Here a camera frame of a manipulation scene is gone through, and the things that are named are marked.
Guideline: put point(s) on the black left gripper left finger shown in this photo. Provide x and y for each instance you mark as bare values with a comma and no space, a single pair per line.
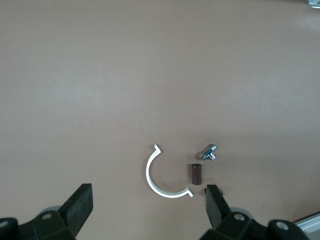
77,207

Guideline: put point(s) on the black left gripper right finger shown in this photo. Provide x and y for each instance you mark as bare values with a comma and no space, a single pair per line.
215,207

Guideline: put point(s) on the brown cylinder spacer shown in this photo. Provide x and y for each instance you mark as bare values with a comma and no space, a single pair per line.
195,174

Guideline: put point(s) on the silver metal T-bolt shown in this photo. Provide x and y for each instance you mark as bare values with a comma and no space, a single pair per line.
207,153

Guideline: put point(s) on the aluminium profile rail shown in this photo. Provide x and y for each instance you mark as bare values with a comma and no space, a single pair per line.
310,227

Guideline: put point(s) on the silver metal bracket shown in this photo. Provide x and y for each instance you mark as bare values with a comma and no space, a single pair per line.
314,3

